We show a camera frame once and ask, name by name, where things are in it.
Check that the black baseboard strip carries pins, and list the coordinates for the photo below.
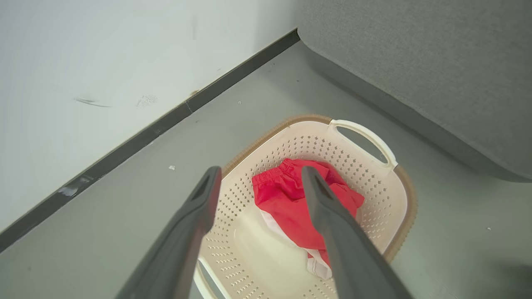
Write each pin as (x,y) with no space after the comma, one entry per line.
(137,141)

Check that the grey fabric sofa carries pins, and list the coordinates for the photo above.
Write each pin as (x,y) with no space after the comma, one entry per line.
(436,70)

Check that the red shorts with striped hem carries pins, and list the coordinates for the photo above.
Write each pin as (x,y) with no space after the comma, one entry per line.
(286,203)

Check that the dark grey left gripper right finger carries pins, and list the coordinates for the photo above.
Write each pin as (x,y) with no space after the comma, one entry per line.
(349,245)

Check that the cream perforated laundry basket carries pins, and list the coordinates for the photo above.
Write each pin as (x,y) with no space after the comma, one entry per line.
(257,253)

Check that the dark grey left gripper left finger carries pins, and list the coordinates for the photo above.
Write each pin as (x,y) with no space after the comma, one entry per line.
(178,245)

